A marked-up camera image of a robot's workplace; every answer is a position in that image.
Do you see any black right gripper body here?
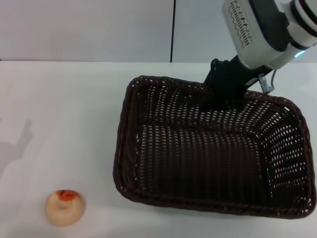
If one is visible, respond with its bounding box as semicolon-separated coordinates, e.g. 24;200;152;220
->
203;55;272;93

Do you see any dark brown woven basket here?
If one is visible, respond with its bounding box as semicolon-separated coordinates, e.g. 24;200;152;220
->
112;75;314;220

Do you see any peach-coloured round fruit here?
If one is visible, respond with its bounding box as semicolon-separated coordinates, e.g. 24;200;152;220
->
45;189;87;227

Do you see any silver plug with grey cable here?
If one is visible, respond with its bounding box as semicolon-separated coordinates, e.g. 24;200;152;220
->
257;69;277;94

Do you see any white vented wrist camera box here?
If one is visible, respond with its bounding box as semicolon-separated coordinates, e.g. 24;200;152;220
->
221;0;291;69

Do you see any black vertical wall strip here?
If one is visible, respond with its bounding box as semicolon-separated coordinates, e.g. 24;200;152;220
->
169;0;177;62

